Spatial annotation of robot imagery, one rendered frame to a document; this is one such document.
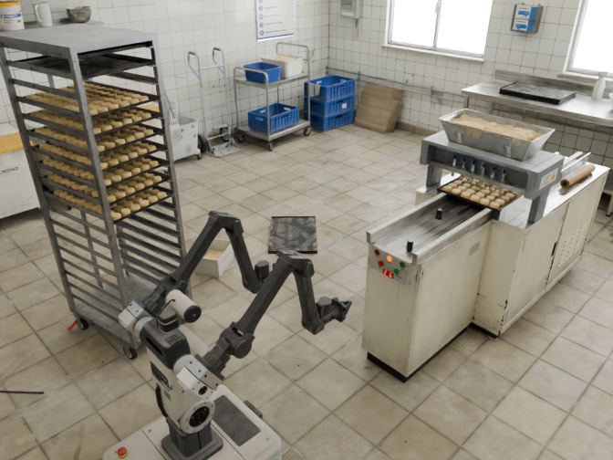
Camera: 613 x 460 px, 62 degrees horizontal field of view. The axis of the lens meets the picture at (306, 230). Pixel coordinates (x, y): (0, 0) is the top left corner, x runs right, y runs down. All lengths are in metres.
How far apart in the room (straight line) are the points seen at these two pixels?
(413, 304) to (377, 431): 0.69
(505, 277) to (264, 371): 1.52
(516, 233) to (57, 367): 2.78
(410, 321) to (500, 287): 0.71
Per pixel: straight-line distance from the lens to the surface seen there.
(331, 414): 2.91
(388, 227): 2.76
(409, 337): 2.84
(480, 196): 3.15
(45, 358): 3.58
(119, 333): 3.34
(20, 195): 5.11
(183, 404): 2.15
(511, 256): 3.13
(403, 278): 2.62
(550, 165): 3.01
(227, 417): 2.58
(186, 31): 6.28
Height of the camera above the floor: 2.20
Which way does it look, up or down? 29 degrees down
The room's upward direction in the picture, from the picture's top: straight up
